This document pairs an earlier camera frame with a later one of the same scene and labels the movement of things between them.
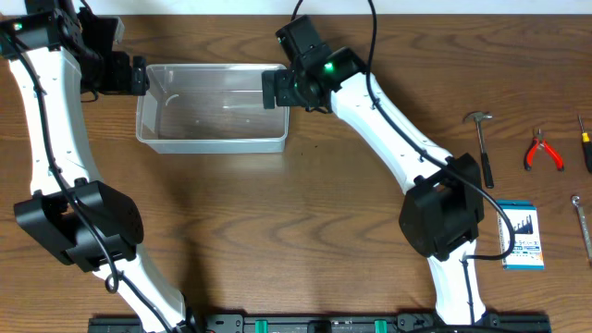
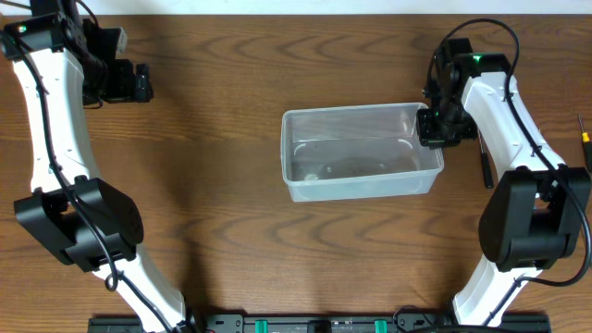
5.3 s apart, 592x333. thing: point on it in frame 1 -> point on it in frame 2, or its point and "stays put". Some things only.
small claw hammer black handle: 479,117 stays put
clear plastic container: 210,108 -> 346,153
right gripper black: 283,80 -> 427,137
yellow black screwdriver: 586,145 stays put
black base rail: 324,323 stays put
